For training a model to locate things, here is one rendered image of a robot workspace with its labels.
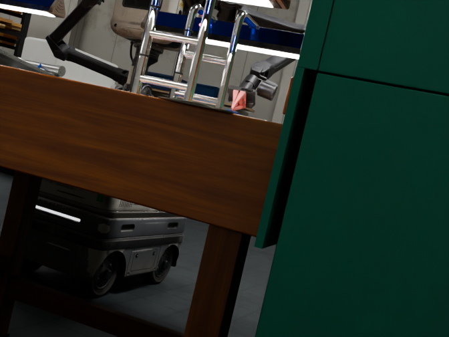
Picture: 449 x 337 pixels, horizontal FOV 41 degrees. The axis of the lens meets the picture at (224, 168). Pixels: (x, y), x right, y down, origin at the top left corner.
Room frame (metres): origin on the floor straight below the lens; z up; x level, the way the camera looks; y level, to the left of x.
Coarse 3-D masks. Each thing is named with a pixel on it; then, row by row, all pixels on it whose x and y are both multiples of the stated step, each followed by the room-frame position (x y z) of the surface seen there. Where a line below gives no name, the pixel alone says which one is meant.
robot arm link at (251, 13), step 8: (224, 8) 2.57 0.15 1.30; (232, 8) 2.57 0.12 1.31; (240, 8) 2.58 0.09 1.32; (248, 8) 2.60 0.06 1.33; (256, 16) 2.57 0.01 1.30; (264, 16) 2.58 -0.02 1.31; (272, 16) 2.60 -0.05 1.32; (264, 24) 2.58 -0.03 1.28; (272, 24) 2.57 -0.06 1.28; (280, 24) 2.57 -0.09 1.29; (288, 24) 2.57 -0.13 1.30; (296, 24) 2.59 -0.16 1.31; (296, 32) 2.56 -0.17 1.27
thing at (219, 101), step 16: (192, 16) 1.79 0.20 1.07; (240, 16) 1.74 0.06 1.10; (192, 32) 1.80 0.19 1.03; (240, 32) 1.75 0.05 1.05; (176, 64) 1.80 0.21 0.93; (224, 64) 1.75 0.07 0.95; (176, 80) 1.79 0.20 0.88; (224, 80) 1.74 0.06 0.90; (176, 96) 1.79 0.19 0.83; (208, 96) 1.77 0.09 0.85; (224, 96) 1.75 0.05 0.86
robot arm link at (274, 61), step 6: (264, 60) 2.31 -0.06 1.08; (270, 60) 2.33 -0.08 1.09; (276, 60) 2.34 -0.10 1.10; (282, 60) 2.35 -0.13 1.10; (288, 60) 2.38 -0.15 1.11; (294, 60) 2.44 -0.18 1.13; (252, 66) 2.26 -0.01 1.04; (264, 66) 2.27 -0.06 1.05; (270, 66) 2.28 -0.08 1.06; (276, 66) 2.32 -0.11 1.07; (282, 66) 2.37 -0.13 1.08; (264, 72) 2.25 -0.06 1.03; (270, 72) 2.30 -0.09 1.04
